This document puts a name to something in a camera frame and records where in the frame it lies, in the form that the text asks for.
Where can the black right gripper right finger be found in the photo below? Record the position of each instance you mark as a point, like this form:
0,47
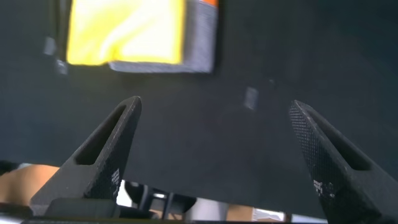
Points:
339,174

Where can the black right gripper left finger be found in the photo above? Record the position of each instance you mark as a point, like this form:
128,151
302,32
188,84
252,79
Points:
102,161

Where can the yellow microfibre towel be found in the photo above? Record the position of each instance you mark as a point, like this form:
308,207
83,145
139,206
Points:
124,31

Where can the grey towel with orange marks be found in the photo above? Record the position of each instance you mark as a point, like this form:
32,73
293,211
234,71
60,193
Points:
200,37

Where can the grey tape marker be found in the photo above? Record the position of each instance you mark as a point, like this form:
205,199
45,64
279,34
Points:
49,46
251,98
61,67

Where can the black metal frame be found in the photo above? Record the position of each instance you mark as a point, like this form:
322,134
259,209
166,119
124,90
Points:
161,200

